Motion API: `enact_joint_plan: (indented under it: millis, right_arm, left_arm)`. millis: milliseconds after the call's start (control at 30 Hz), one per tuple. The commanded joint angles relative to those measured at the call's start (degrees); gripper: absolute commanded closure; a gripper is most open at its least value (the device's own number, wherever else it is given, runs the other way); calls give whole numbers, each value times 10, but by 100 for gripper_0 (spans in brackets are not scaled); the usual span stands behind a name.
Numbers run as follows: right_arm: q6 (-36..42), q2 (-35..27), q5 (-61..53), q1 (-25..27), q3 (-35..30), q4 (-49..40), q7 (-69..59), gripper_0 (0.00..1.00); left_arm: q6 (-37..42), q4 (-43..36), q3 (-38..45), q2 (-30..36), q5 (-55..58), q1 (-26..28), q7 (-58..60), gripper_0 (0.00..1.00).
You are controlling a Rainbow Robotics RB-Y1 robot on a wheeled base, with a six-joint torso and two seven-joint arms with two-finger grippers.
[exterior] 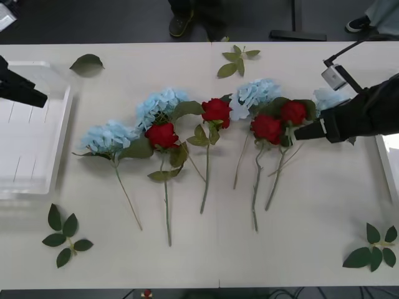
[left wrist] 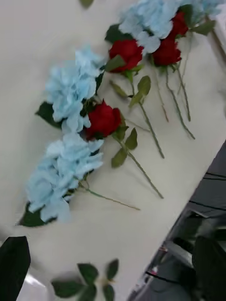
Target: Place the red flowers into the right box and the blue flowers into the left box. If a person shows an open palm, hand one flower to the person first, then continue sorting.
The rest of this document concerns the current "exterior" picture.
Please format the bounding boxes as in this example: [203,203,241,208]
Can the loose green leaf twig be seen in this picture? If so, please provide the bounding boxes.
[342,222,398,273]
[217,45,261,78]
[42,203,94,269]

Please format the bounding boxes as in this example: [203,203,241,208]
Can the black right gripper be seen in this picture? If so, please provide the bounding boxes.
[294,102,360,145]

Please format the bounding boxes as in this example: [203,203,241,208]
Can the shallow white box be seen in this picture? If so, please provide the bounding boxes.
[0,60,75,196]
[375,133,399,205]

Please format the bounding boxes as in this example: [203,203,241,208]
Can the red rose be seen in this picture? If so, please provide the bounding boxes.
[264,98,317,212]
[250,113,285,233]
[186,98,233,215]
[144,122,190,247]

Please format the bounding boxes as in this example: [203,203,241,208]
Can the black desk leg with foot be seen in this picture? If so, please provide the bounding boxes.
[269,0,328,41]

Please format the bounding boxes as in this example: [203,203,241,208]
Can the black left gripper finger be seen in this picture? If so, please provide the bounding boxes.
[0,83,49,109]
[0,55,36,91]

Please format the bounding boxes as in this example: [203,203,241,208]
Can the single loose green leaf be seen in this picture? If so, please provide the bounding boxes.
[69,54,106,78]

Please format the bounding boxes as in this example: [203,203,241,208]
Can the red rose, crooked stem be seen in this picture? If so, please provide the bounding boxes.
[250,113,285,233]

